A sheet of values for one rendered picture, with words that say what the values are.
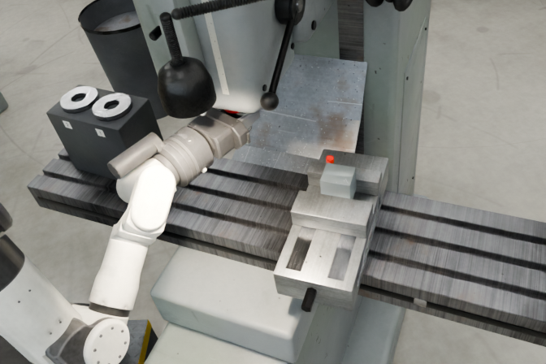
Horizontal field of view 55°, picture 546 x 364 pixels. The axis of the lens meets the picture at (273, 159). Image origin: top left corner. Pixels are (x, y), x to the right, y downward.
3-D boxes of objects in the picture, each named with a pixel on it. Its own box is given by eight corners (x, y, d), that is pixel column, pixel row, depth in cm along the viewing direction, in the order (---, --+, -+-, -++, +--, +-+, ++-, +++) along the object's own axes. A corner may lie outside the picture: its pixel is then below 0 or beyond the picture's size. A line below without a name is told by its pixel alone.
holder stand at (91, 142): (142, 188, 127) (115, 126, 113) (75, 169, 135) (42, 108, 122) (170, 156, 134) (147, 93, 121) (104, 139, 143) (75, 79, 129)
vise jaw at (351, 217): (366, 239, 99) (366, 226, 96) (292, 224, 104) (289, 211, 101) (373, 215, 103) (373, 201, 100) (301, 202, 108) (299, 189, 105)
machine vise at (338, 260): (353, 313, 96) (351, 279, 89) (276, 294, 101) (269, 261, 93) (387, 179, 119) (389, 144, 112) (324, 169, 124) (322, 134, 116)
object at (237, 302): (297, 366, 110) (292, 340, 102) (159, 319, 123) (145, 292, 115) (361, 197, 142) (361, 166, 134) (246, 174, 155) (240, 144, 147)
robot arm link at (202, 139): (246, 116, 94) (198, 153, 88) (253, 155, 100) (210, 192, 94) (199, 94, 100) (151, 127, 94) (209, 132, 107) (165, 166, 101)
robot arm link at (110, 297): (162, 251, 88) (129, 370, 83) (123, 242, 94) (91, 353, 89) (114, 238, 80) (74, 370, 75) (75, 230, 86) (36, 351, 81)
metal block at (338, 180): (350, 206, 103) (349, 185, 99) (321, 201, 105) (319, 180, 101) (356, 188, 107) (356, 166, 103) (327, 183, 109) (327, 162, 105)
